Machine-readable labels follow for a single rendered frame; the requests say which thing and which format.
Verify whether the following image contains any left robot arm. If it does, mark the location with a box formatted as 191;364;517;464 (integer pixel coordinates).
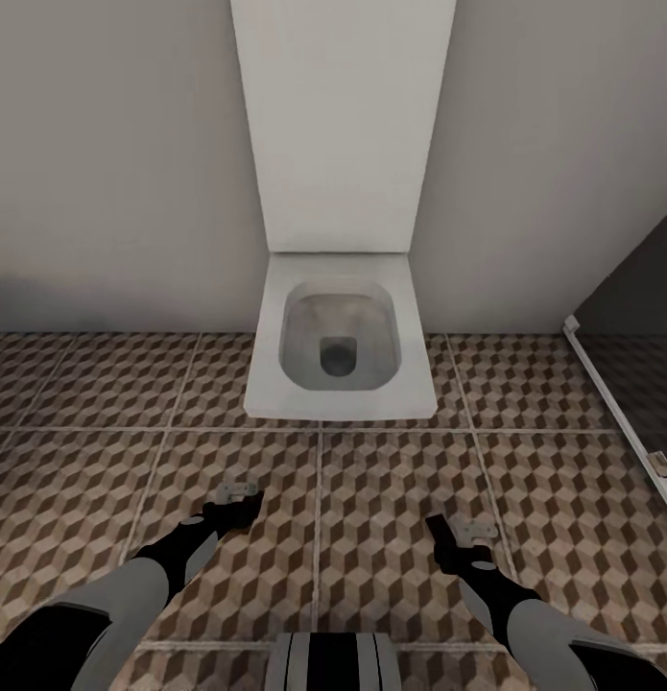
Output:
0;482;262;691

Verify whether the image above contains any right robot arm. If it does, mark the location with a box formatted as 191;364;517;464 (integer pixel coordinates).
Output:
434;523;667;691

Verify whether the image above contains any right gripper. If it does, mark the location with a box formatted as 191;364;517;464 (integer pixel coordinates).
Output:
434;543;494;577

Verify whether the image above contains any robot trunk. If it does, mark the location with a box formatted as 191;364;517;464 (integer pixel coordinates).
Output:
264;633;401;691

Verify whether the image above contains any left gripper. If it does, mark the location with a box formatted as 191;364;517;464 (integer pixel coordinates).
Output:
202;501;262;533

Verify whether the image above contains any mousetrap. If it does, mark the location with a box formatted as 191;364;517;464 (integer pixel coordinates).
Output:
425;514;457;545
229;490;265;535

